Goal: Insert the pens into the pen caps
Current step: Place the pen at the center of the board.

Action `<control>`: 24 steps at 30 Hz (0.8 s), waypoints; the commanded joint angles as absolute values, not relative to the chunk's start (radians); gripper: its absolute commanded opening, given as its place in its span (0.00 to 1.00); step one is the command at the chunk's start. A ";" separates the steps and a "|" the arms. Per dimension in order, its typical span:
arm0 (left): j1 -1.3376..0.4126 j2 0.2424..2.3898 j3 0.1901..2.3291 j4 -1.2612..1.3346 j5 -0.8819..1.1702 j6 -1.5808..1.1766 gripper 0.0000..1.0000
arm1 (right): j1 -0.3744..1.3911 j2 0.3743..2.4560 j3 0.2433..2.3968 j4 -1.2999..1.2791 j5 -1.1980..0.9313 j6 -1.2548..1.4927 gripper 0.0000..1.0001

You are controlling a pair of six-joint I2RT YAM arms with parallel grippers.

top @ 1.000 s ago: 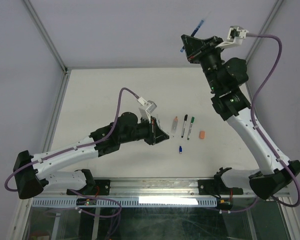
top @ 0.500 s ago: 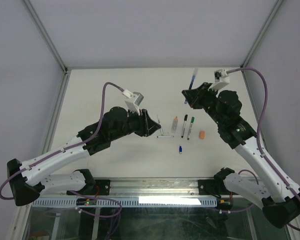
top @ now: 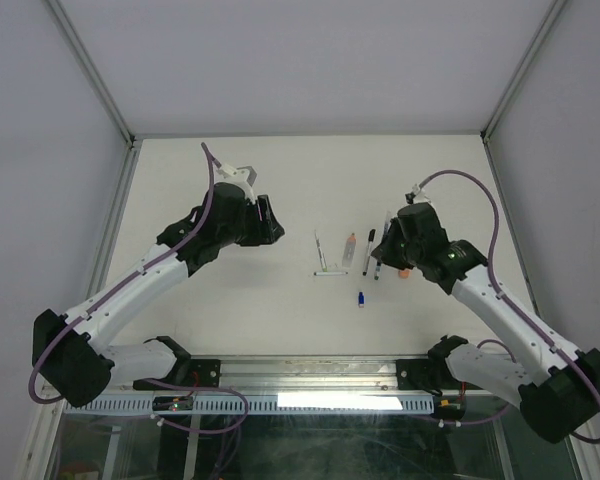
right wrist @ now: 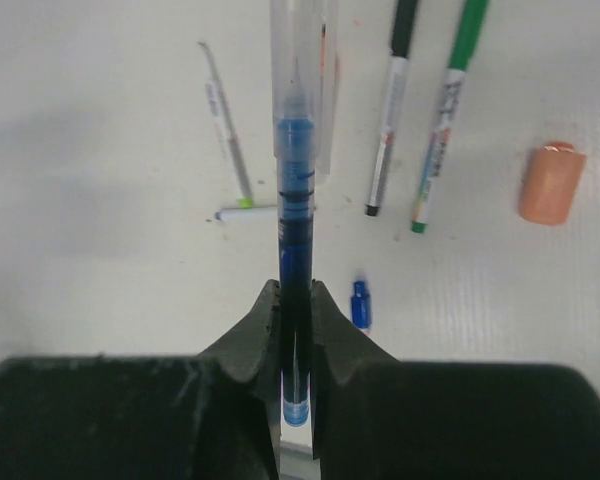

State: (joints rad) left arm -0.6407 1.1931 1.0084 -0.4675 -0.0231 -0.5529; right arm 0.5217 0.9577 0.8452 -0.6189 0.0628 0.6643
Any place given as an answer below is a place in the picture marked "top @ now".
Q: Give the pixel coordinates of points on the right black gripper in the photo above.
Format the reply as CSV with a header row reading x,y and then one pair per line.
x,y
384,252

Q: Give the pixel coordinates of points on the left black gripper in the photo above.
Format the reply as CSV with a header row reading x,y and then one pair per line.
x,y
267,230

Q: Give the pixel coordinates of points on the white marker green end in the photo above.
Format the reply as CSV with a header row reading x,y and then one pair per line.
x,y
368,251

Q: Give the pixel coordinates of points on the orange tip clear marker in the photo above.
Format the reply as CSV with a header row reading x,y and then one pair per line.
x,y
349,251

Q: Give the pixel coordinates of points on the white pen clear cap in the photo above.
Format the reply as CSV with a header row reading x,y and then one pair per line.
x,y
322,259

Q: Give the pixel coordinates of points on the white pen blue tip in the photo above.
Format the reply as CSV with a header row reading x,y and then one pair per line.
x,y
330,273

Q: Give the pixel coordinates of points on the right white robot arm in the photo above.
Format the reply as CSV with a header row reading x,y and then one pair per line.
x,y
552,382

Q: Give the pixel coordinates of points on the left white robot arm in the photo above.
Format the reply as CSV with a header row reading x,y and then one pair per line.
x,y
180,251

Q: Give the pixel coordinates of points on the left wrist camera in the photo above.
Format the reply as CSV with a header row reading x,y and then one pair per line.
x,y
237,175

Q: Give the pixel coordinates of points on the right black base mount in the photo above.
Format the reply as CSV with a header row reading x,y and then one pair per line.
x,y
416,374

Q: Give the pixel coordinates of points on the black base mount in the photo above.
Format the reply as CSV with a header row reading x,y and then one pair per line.
x,y
196,372
416,374

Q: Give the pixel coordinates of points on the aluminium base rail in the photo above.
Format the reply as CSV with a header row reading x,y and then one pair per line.
x,y
310,372

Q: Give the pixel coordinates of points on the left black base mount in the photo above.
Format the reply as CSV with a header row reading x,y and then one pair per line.
x,y
196,372

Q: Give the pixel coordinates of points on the slotted cable duct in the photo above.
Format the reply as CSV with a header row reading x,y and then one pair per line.
x,y
285,403

